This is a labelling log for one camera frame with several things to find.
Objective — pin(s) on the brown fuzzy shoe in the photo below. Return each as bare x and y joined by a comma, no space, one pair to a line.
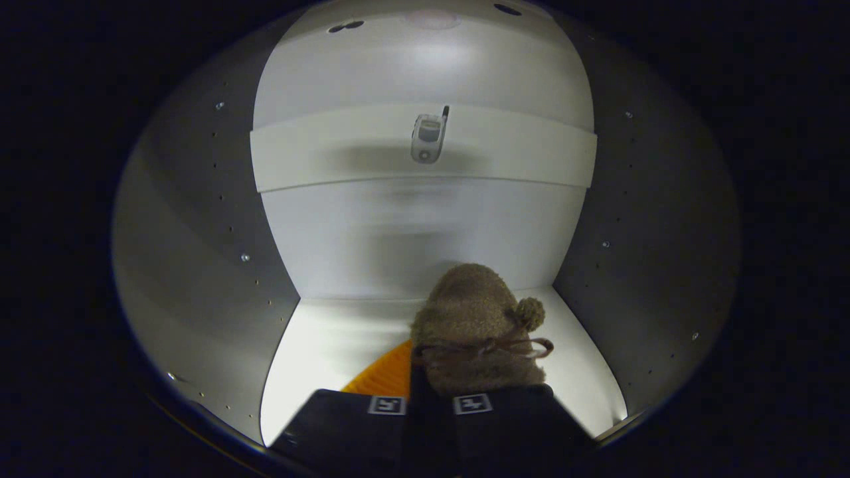
471,305

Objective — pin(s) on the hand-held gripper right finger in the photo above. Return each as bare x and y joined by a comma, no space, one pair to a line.
518,431

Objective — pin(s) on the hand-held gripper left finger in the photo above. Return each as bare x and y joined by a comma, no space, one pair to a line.
345,431

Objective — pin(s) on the grey shoe cabinet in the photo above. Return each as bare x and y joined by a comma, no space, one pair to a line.
398,219

